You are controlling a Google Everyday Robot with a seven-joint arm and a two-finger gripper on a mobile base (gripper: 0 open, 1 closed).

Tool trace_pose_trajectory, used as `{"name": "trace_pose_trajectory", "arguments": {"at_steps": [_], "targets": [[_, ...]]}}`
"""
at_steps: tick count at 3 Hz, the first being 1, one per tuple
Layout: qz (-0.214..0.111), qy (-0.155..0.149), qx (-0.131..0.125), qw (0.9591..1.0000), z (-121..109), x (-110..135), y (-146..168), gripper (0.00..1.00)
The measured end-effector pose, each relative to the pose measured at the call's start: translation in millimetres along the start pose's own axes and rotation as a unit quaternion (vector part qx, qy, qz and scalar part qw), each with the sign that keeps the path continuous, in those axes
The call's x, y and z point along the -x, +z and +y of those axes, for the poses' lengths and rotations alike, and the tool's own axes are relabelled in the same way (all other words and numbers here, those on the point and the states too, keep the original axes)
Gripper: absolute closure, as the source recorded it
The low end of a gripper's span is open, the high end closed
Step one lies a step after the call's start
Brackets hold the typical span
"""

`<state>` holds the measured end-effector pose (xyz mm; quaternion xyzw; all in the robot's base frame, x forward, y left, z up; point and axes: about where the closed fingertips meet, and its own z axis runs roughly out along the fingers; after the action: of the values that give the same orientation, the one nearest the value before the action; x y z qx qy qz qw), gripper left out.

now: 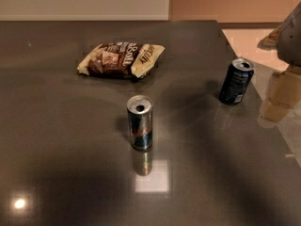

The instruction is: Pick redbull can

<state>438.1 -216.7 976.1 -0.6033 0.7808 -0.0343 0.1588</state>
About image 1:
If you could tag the brown white snack bag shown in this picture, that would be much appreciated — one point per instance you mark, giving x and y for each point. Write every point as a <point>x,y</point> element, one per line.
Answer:
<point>121,59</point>

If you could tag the silver blue redbull can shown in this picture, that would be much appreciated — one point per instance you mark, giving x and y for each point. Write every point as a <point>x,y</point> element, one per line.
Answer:
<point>139,110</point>

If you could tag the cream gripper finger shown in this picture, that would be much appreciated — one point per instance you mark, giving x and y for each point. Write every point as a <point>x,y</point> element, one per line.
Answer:
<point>282,95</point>

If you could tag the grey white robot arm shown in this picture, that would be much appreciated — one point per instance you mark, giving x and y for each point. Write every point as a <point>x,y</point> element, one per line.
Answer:
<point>289,38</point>

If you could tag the dark blue soda can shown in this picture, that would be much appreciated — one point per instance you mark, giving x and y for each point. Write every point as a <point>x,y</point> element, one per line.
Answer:
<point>238,76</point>

